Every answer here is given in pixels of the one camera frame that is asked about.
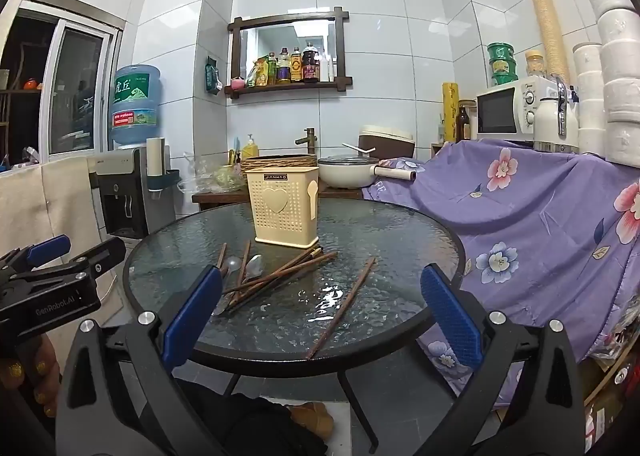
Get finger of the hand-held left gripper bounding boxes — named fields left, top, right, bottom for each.
left=0, top=234, right=72, bottom=283
left=67, top=236, right=127, bottom=283

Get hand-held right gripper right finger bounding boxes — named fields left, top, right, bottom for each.
left=420, top=263, right=587, bottom=456

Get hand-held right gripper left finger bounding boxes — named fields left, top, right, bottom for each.
left=55, top=263, right=224, bottom=456

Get metal spoon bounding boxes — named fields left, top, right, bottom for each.
left=211, top=256, right=244, bottom=317
left=227, top=254, right=266, bottom=310

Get pile of wooden chopsticks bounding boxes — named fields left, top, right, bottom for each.
left=215, top=240, right=339, bottom=315

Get brown wooden chopstick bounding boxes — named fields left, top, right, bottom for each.
left=305, top=257, right=377, bottom=362

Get cream plastic utensil holder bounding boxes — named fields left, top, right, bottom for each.
left=246, top=166, right=321, bottom=245

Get person's left hand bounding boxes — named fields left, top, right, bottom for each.
left=0, top=336, right=63, bottom=419

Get white water dispenser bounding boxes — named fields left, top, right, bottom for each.
left=89, top=146, right=151, bottom=240

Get teal cup holder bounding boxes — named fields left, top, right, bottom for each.
left=142, top=168, right=181, bottom=192

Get purple floral cloth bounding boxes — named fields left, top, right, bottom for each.
left=361, top=138, right=640, bottom=397

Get white paper cup tube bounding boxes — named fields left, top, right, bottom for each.
left=146, top=137, right=166, bottom=200

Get person's dark pants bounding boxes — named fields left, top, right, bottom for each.
left=175, top=378, right=326, bottom=456

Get wooden counter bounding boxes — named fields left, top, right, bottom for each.
left=191, top=183, right=363, bottom=212

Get clear plastic bags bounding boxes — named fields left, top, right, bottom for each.
left=180, top=152, right=248, bottom=194

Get blue water jug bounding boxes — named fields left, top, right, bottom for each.
left=110, top=64, right=162, bottom=149

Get tan slipper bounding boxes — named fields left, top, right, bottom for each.
left=287, top=401, right=335, bottom=441

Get woven basin sink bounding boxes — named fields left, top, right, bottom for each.
left=241, top=154, right=319, bottom=175

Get white pan with lid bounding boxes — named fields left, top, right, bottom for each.
left=317, top=154, right=417, bottom=189

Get brown white rice cooker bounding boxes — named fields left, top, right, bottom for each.
left=358, top=125, right=416, bottom=160

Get brown glass bottle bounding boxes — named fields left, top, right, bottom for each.
left=456, top=105, right=472, bottom=143

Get yellow wrap roll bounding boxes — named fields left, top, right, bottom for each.
left=441, top=82, right=460, bottom=143

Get green hanging packet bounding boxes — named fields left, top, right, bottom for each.
left=204, top=56, right=224, bottom=96

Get white microwave oven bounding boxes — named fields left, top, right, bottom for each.
left=475, top=76, right=573, bottom=142

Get bronze faucet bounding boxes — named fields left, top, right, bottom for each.
left=295, top=127, right=317, bottom=157

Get white electric kettle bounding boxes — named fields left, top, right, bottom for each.
left=532, top=81, right=581, bottom=153

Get yellow snack bags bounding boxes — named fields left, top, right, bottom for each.
left=246, top=56, right=271, bottom=88

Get wooden framed mirror shelf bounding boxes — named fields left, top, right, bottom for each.
left=226, top=6, right=354, bottom=100

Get green instant noodle bowls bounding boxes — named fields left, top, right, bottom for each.
left=487, top=42, right=517, bottom=87

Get purple label bottle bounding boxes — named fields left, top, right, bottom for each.
left=276, top=47, right=292, bottom=84

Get yellow lid jar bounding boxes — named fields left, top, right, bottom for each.
left=525, top=50, right=547, bottom=79

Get dark sauce bottle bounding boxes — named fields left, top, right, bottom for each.
left=301, top=42, right=321, bottom=83

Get tall stack of paper cups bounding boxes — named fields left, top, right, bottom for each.
left=525, top=0, right=571, bottom=84

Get stacks of white paper bowls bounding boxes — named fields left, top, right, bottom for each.
left=550, top=0, right=640, bottom=167

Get sliding window frame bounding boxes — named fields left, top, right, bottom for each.
left=0, top=0, right=126, bottom=164

